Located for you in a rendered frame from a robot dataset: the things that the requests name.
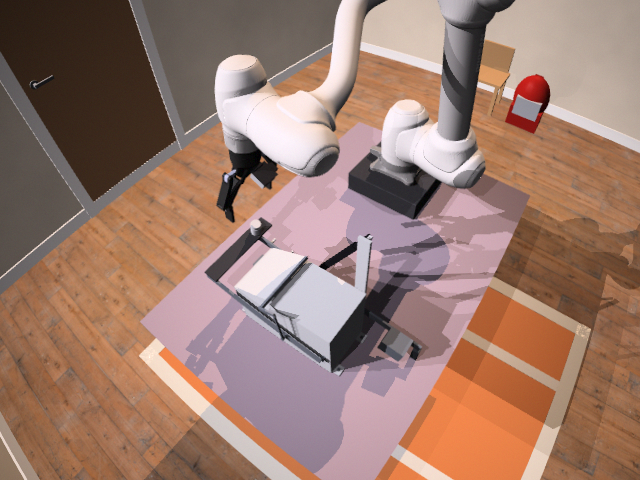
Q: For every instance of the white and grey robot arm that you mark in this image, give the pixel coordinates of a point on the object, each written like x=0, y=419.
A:
x=295, y=131

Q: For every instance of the grey metal cylinder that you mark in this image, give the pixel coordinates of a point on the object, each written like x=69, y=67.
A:
x=255, y=226

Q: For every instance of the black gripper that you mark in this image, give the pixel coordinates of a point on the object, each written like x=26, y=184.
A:
x=232, y=185

